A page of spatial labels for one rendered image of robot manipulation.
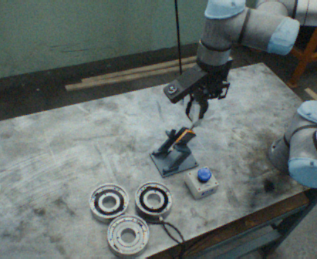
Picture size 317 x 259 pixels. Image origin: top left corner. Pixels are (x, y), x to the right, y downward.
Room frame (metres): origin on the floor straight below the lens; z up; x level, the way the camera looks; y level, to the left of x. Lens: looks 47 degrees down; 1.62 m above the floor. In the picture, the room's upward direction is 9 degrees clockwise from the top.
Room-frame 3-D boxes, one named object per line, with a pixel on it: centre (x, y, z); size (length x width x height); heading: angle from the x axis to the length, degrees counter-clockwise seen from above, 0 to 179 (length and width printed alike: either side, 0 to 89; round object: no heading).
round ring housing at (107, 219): (0.45, 0.10, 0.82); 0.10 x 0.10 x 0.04
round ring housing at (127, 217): (0.36, 0.04, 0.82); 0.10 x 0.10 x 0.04
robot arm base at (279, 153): (0.72, -0.45, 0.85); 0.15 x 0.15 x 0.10
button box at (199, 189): (0.56, -0.15, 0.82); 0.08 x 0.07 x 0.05; 121
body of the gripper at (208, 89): (0.67, -0.11, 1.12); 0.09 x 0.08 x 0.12; 122
